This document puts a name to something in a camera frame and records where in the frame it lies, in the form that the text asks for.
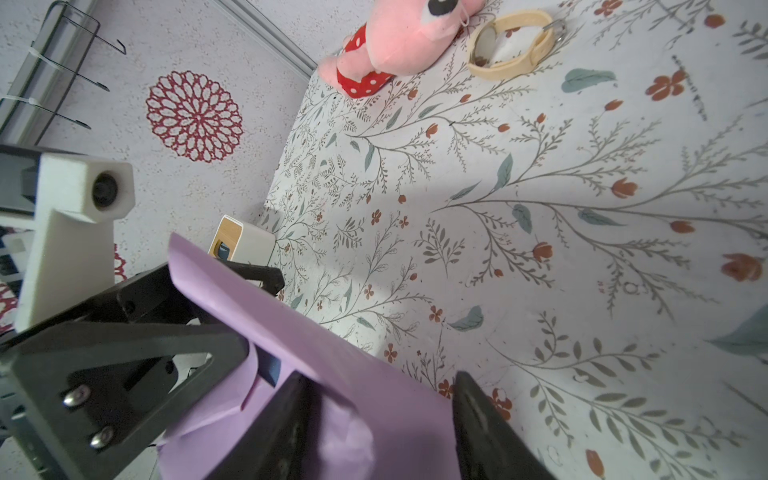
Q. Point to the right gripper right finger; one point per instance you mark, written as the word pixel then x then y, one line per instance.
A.
pixel 486 446

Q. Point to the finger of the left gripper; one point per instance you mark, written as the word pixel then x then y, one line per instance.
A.
pixel 271 278
pixel 114 390

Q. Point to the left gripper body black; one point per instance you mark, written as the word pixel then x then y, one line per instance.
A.
pixel 120 306

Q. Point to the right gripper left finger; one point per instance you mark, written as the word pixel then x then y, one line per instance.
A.
pixel 275 444

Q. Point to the blue gift box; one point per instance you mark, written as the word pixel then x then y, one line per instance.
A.
pixel 269 367

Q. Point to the pink wrapping paper sheet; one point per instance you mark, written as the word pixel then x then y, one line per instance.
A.
pixel 368 421

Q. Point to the white tissue box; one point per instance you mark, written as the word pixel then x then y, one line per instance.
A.
pixel 241 242

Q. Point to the pink plush toy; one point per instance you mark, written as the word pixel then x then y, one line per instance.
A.
pixel 400 38

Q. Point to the clear tape roll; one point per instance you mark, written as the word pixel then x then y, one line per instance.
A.
pixel 513 45

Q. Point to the black wire wall rack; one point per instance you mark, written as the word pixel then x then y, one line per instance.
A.
pixel 52 65

